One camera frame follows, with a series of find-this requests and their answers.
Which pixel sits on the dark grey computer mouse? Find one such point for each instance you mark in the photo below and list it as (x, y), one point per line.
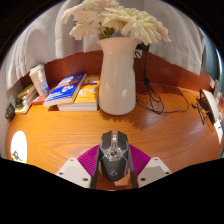
(113, 163)

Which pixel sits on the white paper sheet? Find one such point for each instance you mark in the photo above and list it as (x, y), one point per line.
(218, 130)

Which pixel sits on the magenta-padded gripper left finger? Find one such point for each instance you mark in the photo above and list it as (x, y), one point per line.
(74, 170)

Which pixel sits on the white artificial flower bouquet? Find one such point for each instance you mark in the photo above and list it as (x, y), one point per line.
(133, 21)

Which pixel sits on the reddish-brown flat book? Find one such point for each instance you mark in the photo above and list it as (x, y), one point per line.
(39, 100)

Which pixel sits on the white ceramic vase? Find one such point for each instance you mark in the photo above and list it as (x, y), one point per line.
(117, 80)

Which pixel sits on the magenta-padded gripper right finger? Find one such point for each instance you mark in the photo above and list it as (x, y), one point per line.
(154, 169)

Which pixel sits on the blue paperback book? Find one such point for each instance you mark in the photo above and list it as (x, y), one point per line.
(65, 89)

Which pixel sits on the round white yellow mouse pad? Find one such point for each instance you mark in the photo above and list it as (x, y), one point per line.
(18, 145)

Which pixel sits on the white flat device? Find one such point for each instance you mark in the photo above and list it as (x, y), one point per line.
(210, 103)

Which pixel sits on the black book with yellow print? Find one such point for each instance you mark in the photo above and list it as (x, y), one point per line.
(26, 102)
(26, 98)

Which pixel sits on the orange paperback book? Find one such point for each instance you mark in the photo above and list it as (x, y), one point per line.
(88, 95)

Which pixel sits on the white curtain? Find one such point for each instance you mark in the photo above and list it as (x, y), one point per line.
(43, 43)

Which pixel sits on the beige lidded tumbler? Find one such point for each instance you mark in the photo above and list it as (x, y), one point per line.
(35, 78)

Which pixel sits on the yellow and white book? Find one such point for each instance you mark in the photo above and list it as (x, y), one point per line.
(24, 109)

